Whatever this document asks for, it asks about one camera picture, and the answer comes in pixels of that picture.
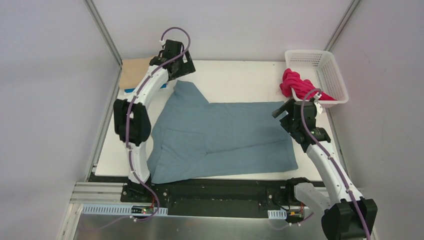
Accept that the right controller circuit board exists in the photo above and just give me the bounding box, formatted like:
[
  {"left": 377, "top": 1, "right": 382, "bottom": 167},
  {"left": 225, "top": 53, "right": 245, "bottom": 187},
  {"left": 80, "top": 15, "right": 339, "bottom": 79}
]
[{"left": 287, "top": 211, "right": 304, "bottom": 219}]

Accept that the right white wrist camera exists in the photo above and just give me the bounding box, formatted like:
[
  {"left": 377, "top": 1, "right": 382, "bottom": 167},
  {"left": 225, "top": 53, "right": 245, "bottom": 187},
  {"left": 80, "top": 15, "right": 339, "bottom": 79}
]
[{"left": 311, "top": 92, "right": 324, "bottom": 116}]

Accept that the folded blue white t shirt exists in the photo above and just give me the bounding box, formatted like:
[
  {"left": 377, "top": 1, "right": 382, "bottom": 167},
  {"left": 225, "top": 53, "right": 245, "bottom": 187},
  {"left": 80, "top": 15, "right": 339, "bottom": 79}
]
[{"left": 123, "top": 83, "right": 168, "bottom": 95}]

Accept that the pink red t shirt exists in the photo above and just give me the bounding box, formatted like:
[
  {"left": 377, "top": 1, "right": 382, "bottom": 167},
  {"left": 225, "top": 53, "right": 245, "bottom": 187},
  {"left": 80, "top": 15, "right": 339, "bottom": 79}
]
[{"left": 279, "top": 68, "right": 316, "bottom": 100}]

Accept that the white plastic laundry basket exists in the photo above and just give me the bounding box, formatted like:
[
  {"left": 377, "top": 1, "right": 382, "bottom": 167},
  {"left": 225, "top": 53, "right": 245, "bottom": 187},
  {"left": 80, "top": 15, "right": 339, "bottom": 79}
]
[{"left": 284, "top": 49, "right": 349, "bottom": 108}]

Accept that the controller circuit board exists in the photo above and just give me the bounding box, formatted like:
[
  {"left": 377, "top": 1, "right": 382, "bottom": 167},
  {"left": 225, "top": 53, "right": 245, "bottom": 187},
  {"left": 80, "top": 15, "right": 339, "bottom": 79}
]
[
  {"left": 287, "top": 211, "right": 304, "bottom": 219},
  {"left": 131, "top": 205, "right": 155, "bottom": 216}
]

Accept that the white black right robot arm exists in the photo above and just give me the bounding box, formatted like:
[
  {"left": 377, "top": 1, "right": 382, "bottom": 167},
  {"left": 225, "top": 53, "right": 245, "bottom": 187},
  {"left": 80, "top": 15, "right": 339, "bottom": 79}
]
[{"left": 272, "top": 99, "right": 378, "bottom": 240}]

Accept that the aluminium frame post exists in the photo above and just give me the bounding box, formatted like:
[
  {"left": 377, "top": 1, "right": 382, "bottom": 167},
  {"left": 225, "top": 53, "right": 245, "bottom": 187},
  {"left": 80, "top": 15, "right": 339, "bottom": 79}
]
[
  {"left": 83, "top": 0, "right": 123, "bottom": 68},
  {"left": 324, "top": 0, "right": 362, "bottom": 52}
]

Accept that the grey-blue t shirt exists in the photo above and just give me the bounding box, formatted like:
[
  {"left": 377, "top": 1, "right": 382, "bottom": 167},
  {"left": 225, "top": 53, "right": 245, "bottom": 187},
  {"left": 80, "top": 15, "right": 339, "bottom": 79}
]
[{"left": 147, "top": 81, "right": 298, "bottom": 184}]

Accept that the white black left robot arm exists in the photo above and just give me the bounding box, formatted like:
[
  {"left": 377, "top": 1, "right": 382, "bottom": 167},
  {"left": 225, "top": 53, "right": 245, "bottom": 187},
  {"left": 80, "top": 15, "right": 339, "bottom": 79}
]
[{"left": 113, "top": 39, "right": 196, "bottom": 203}]

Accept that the left controller circuit board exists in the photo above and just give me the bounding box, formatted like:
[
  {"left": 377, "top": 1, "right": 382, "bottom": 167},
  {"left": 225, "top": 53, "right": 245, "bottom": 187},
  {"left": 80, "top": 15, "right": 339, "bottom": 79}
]
[{"left": 131, "top": 205, "right": 155, "bottom": 216}]

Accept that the aluminium front rail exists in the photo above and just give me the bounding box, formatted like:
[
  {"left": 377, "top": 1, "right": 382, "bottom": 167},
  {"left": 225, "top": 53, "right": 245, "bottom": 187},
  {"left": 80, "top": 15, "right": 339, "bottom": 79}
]
[{"left": 69, "top": 181, "right": 369, "bottom": 210}]

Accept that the folded tan t shirt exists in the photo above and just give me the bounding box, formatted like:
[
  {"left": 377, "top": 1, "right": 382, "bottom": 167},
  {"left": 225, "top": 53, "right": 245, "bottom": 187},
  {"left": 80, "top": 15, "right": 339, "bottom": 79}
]
[{"left": 119, "top": 56, "right": 154, "bottom": 90}]

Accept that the left aluminium frame post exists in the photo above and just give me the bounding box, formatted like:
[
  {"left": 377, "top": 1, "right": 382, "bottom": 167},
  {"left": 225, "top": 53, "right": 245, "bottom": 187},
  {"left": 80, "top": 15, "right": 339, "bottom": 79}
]
[{"left": 83, "top": 0, "right": 123, "bottom": 68}]

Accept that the right aluminium frame post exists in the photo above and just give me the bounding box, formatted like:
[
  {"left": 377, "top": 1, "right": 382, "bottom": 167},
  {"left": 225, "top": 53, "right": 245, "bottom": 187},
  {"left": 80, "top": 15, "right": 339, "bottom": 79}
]
[{"left": 324, "top": 0, "right": 362, "bottom": 52}]

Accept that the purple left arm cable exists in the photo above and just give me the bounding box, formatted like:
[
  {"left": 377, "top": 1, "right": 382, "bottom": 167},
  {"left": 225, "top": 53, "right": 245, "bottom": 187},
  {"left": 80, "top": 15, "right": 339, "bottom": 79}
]
[{"left": 124, "top": 27, "right": 192, "bottom": 223}]

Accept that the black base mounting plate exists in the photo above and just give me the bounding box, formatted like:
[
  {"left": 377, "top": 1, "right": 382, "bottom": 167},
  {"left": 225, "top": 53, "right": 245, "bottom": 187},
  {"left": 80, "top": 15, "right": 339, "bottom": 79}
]
[{"left": 88, "top": 174, "right": 306, "bottom": 220}]

